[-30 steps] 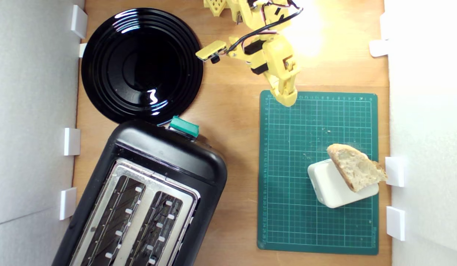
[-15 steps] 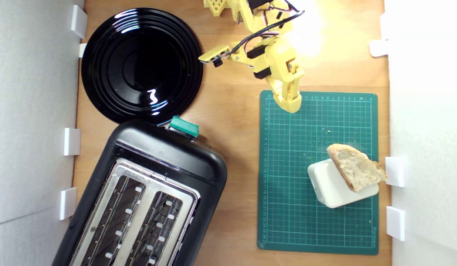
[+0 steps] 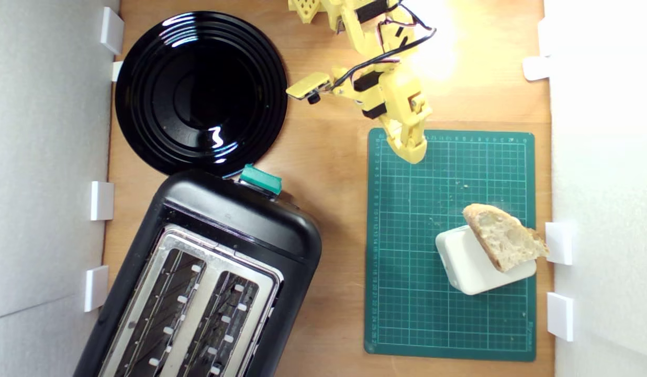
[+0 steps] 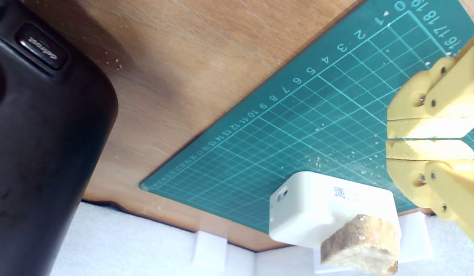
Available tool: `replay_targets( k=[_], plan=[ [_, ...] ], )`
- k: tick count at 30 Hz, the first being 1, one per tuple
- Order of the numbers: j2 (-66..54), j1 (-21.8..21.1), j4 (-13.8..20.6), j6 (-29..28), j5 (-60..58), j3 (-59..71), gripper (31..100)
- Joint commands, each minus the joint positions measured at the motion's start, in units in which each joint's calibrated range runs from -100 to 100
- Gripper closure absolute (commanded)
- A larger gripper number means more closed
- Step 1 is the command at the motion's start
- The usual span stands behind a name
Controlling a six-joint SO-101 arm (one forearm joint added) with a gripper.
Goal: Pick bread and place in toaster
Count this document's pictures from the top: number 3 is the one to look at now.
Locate yellow wrist camera module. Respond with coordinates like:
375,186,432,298
286,72,332,104

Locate black camera cable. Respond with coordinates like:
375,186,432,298
331,0,437,88

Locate brown bread slice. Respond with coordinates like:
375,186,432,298
462,203,549,273

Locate black two-slot toaster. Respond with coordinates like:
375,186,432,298
72,169,322,377

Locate black plate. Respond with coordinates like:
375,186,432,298
115,10,289,177

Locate white block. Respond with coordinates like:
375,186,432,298
435,224,537,295

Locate green toaster lever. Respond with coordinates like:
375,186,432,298
239,164,282,197

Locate red white servo wires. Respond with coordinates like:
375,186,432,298
376,5,426,66

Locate green cutting mat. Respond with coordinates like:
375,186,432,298
364,128,537,362

